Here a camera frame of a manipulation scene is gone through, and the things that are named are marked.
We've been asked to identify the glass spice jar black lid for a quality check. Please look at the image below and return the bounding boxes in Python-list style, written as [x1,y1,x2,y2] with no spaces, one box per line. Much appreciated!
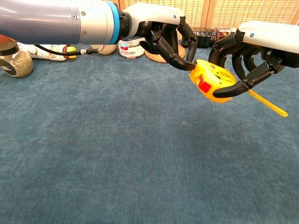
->
[0,41,34,78]

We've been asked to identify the dark tea plastic bottle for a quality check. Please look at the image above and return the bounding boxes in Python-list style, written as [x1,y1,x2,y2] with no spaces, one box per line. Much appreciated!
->
[181,27,239,49]

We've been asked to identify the cream ceramic bowl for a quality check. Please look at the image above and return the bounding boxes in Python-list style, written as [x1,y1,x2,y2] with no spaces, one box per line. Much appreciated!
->
[90,44,117,55]

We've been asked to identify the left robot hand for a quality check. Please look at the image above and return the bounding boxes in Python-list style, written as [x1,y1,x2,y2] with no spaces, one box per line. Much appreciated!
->
[120,2,199,71]

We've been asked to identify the round woven rattan coaster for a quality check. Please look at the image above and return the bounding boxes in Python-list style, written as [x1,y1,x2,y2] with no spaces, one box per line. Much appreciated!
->
[144,44,186,63]

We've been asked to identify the clear round plastic container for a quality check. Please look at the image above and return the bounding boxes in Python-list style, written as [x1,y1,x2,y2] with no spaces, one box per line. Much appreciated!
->
[117,38,145,60]

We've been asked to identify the white drink bottle yellow cap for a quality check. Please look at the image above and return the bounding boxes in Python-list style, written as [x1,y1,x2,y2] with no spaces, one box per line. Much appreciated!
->
[17,42,78,62]

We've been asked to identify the blue table cloth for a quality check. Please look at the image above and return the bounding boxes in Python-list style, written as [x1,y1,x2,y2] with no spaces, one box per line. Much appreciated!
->
[0,37,299,224]

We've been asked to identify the yellow tape measure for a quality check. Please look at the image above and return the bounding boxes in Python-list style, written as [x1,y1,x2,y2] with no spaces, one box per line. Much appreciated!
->
[189,59,289,118]

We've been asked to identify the woven bamboo folding screen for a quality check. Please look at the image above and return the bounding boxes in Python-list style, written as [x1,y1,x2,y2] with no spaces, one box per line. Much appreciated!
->
[112,0,299,28]

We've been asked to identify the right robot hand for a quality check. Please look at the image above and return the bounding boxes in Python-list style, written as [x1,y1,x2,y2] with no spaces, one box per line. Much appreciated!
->
[208,21,299,98]

